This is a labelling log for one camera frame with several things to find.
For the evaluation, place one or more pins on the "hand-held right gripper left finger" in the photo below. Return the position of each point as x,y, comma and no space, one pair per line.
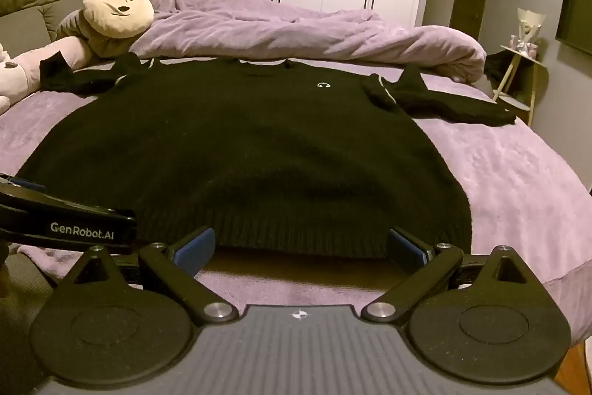
196,246

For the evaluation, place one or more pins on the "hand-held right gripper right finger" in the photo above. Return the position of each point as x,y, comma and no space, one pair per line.
407,248

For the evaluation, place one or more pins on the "black knit sweater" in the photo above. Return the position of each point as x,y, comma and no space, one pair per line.
254,145

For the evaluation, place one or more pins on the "mauve bed sheet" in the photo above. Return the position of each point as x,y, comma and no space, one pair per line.
508,191

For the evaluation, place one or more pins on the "pink plush toy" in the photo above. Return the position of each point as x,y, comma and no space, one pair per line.
27,71

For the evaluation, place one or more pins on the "cream plush toy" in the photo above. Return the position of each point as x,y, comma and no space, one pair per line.
107,46

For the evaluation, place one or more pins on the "dark cloth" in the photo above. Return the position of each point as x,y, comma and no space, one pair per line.
498,69

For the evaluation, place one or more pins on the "round cream face pillow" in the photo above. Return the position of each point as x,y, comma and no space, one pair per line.
118,11

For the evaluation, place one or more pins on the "green padded headboard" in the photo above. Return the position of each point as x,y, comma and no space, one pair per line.
27,6

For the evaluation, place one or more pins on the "small side table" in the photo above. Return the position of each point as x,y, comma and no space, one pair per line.
520,55

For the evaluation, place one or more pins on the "purple duvet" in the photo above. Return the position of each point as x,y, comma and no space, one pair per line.
300,34

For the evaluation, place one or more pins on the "white flower bouquet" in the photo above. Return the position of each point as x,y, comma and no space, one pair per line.
529,25

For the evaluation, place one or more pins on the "wall television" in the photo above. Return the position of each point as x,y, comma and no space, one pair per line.
576,18

